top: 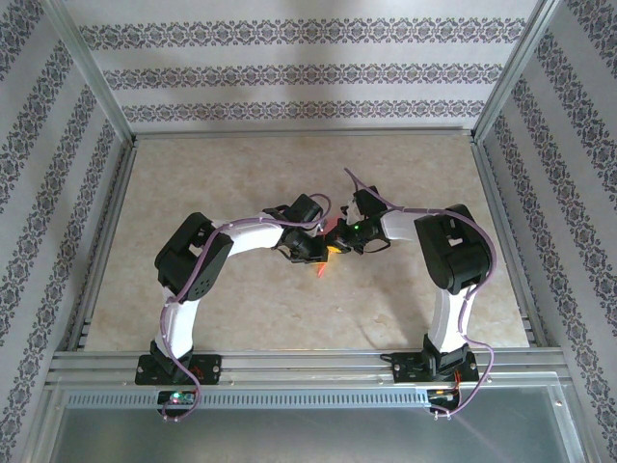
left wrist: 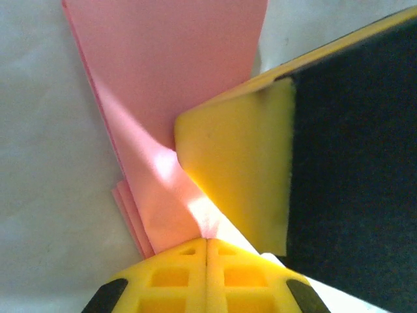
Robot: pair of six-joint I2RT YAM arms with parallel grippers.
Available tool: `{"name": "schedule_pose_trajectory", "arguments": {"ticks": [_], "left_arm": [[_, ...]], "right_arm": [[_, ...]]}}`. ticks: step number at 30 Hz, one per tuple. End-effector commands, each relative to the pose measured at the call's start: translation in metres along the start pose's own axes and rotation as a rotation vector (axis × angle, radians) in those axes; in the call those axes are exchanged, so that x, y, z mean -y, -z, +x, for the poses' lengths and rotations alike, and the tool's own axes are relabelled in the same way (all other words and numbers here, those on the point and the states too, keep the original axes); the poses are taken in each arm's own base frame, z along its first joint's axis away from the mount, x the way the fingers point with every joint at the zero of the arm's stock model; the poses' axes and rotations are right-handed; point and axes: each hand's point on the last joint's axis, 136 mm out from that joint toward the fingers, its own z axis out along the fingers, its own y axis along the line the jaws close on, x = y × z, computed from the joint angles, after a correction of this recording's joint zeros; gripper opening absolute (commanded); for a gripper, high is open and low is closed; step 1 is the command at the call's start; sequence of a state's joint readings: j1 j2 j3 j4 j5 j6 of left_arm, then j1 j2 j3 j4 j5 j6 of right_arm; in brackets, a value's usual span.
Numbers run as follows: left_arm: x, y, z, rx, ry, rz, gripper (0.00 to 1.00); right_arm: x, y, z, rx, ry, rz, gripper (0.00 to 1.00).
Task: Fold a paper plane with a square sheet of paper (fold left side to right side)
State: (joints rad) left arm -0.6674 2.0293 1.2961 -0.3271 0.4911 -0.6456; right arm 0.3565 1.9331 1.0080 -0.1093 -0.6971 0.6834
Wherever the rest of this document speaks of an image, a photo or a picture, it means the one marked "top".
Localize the pink cloth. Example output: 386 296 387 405
315 216 346 280

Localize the grey metal sheet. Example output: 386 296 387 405
28 384 592 463

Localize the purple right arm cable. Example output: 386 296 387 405
342 167 498 419

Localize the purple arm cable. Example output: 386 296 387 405
161 192 334 422
342 167 498 419

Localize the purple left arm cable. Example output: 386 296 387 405
161 192 334 422

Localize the aluminium mounting rail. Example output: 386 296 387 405
45 350 575 388

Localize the aluminium back rail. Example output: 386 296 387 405
130 125 476 141

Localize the slotted grey cable duct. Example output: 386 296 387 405
66 391 431 409

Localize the aluminium right side rail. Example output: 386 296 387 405
470 138 550 349

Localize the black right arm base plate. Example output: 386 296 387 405
392 350 481 385

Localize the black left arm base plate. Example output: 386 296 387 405
134 353 224 386

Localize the aluminium left side rail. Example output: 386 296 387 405
65 139 141 352

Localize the aluminium right frame post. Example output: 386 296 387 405
469 0 566 144

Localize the aluminium frame post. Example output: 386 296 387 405
40 0 137 146
469 0 566 144

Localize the aluminium left frame post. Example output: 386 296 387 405
40 0 137 146

